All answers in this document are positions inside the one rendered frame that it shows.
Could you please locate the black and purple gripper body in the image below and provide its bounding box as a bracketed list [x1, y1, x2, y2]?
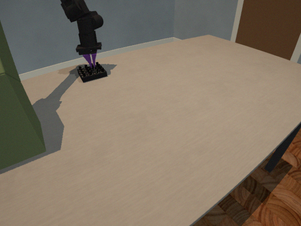
[76, 32, 102, 55]

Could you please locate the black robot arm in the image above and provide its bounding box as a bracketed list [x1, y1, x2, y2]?
[61, 0, 103, 46]

